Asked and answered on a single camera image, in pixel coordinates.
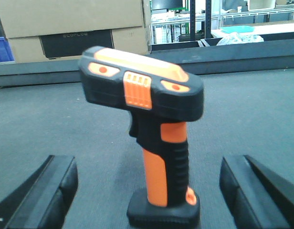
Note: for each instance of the white wire shelf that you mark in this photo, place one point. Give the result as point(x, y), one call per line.
point(168, 28)

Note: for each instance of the dark grey table rail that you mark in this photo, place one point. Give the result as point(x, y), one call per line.
point(268, 55)

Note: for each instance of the large cardboard box black print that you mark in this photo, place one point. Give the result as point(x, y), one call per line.
point(46, 30)

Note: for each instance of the black vertical post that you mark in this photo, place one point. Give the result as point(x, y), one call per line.
point(192, 7)

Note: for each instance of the crumpled white plastic bag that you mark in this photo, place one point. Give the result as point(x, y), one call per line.
point(239, 38)

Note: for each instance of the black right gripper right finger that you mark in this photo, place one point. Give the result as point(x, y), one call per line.
point(256, 196)

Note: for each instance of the white open box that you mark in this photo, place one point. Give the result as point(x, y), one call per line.
point(254, 5)

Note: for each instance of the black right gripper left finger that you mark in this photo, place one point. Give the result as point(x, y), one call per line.
point(43, 200)

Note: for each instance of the blue bin behind table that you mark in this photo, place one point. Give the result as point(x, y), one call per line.
point(5, 51)

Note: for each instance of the orange black barcode scanner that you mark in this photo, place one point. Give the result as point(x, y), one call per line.
point(161, 105)

